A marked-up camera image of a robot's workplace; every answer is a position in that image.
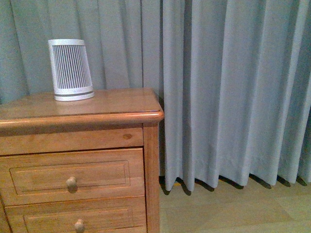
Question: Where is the upper drawer wooden knob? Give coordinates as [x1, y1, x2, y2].
[66, 177, 77, 191]

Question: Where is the drawer wooden knob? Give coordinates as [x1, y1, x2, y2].
[66, 177, 77, 191]
[74, 219, 85, 233]

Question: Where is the lower drawer wooden knob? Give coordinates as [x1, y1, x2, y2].
[74, 219, 85, 233]

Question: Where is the wooden nightstand cabinet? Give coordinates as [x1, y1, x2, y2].
[0, 88, 164, 233]

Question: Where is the grey pleated curtain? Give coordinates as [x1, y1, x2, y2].
[0, 0, 311, 191]

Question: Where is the white slatted air purifier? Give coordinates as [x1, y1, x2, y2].
[48, 39, 94, 101]

